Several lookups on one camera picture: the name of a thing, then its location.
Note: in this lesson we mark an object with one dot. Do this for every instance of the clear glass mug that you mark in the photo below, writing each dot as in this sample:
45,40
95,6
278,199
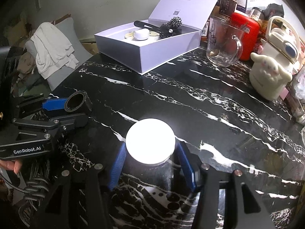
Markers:
219,52

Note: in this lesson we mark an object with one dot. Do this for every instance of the black belt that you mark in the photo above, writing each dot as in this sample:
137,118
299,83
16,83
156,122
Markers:
87,105

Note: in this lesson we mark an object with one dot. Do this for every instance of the gingham scrunchie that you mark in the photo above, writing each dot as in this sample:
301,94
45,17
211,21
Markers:
175,21

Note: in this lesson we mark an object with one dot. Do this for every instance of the white round compact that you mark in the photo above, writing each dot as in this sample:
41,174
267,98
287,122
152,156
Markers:
141,34

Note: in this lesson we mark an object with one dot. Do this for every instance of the white cloth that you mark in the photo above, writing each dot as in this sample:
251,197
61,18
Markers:
50,50

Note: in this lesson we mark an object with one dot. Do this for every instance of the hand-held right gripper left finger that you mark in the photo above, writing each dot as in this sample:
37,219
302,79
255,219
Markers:
118,167

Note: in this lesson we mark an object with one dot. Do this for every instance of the grey chair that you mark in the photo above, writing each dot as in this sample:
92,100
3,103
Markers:
63,76

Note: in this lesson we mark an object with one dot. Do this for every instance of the black polka dot scrunchie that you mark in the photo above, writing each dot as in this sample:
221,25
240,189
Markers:
164,33

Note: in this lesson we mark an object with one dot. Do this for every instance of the person's left hand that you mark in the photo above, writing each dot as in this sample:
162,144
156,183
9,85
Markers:
10,165

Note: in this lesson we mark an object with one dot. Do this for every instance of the white gift box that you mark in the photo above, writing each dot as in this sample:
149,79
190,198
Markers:
124,50

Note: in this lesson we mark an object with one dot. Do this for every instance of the white kettle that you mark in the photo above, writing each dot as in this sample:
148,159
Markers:
278,43

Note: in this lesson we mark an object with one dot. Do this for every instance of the cream hair claw clip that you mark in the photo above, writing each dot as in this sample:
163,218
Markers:
128,36

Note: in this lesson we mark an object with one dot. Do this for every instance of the red canister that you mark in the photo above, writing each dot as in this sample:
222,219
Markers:
250,31

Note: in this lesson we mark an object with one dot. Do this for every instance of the white dog-shaped container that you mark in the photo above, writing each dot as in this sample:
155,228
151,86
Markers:
264,83

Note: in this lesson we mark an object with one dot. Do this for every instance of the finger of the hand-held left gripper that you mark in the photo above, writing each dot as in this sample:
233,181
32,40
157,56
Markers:
71,121
53,104

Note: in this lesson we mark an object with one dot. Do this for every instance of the small clear jar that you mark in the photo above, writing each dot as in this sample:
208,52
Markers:
257,14

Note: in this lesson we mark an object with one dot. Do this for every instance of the white round jar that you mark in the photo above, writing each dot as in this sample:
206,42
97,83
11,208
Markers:
150,140

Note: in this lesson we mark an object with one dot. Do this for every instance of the brown bottle white label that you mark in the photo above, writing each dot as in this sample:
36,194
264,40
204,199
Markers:
205,29

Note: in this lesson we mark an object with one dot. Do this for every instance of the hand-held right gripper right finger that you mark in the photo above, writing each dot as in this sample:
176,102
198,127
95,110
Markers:
187,167

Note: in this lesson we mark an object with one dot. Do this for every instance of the clear glass cup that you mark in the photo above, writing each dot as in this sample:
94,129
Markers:
299,109

